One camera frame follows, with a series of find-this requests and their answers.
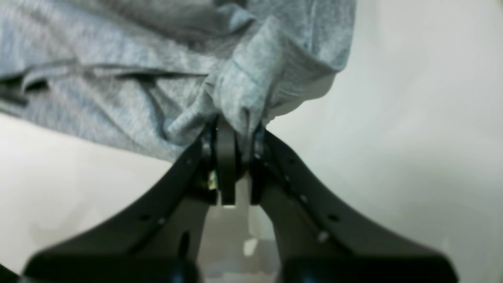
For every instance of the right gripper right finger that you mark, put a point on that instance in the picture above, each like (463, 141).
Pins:
(320, 238)

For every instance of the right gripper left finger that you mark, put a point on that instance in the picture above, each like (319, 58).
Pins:
(154, 240)

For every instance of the grey T-shirt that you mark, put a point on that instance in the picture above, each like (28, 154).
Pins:
(147, 75)

